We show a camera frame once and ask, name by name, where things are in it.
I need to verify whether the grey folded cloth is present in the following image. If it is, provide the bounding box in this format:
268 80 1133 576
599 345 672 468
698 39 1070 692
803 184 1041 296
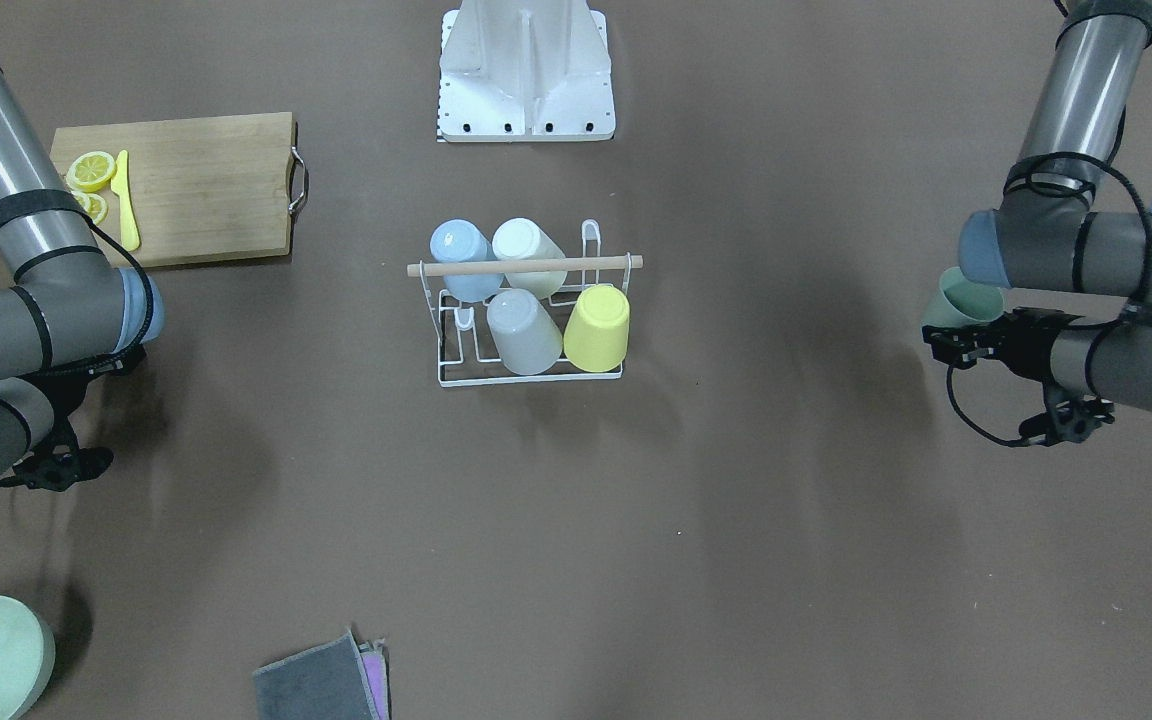
252 632 371 719

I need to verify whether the white wire cup rack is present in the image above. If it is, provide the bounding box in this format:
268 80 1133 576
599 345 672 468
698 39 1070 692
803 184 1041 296
406 218 644 388

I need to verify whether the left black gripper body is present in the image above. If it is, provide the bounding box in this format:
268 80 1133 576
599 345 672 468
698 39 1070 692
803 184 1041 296
975 306 1076 384

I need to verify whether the lemon slice upper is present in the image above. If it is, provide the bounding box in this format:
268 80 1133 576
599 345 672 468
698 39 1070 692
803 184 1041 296
65 151 116 194

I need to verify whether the lemon slice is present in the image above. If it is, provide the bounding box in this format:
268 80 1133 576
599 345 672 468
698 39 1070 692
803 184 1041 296
70 190 109 225
65 151 116 194

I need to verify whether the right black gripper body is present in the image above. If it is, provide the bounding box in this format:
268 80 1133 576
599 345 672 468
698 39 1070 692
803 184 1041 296
0 344 146 492

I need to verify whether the blue plastic cup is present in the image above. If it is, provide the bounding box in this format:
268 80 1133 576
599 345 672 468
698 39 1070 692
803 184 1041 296
429 218 505 304

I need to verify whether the purple cloth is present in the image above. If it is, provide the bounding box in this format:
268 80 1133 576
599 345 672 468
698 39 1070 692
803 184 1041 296
358 641 392 719

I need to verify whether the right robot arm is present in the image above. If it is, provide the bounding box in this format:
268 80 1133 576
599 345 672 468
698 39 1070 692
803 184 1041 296
0 67 164 492

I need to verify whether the yellow plastic knife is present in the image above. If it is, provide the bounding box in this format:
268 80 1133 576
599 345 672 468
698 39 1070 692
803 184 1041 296
109 149 141 252

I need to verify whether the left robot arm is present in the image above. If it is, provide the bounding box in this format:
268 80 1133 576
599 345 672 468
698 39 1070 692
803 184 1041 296
922 1 1152 447

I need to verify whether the white plastic cup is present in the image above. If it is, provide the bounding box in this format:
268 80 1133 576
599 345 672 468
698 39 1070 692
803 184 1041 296
492 218 567 301

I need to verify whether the grey plastic cup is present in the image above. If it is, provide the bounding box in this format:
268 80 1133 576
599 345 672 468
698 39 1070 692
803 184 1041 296
486 288 562 376

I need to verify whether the wooden cutting board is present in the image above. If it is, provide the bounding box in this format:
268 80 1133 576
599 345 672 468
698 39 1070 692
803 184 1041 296
50 111 308 268

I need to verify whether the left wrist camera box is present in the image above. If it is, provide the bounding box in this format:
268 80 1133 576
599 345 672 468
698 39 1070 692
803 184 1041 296
1018 392 1115 447

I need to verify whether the green plastic cup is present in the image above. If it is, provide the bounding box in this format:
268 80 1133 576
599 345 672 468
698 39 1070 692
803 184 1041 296
920 266 1005 328

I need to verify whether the yellow plastic cup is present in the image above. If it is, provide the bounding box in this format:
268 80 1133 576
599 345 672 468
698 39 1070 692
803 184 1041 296
563 285 631 373

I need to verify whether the lemon slice lower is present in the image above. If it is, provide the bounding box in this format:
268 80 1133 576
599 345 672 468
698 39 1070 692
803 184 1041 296
70 190 109 225

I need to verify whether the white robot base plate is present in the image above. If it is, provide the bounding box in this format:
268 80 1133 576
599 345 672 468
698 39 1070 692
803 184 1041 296
435 1 617 143

